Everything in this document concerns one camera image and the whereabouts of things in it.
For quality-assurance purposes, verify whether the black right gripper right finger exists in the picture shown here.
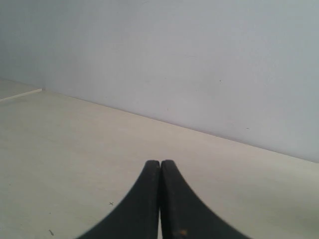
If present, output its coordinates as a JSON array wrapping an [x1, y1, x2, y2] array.
[[159, 160, 247, 239]]

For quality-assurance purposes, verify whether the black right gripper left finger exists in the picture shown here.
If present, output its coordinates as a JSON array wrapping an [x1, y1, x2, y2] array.
[[79, 160, 160, 239]]

